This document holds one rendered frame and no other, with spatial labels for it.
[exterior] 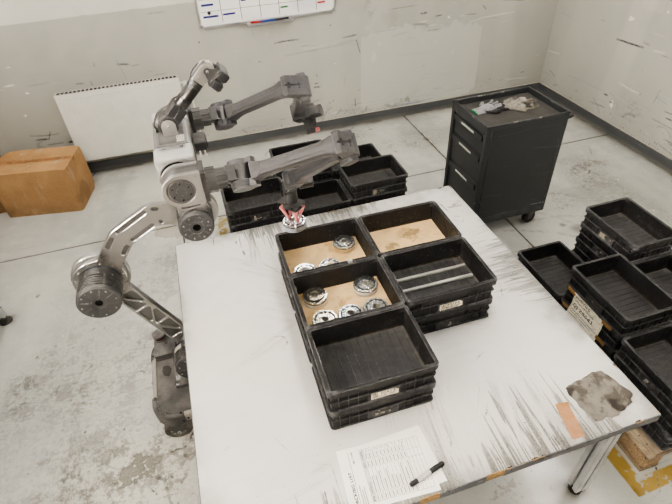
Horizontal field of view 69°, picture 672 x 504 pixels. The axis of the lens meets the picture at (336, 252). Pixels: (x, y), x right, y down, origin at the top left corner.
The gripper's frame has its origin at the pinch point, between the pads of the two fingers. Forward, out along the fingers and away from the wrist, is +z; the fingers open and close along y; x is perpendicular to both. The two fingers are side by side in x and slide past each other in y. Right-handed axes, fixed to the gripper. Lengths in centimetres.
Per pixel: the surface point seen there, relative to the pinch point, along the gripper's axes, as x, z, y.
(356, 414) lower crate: 50, 31, -63
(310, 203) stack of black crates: -89, 64, 65
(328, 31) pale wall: -253, 2, 160
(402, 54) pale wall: -312, 34, 115
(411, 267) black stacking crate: -21, 23, -47
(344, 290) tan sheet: 6.6, 23.0, -29.7
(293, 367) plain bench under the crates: 43, 36, -29
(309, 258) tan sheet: -2.2, 22.2, -4.4
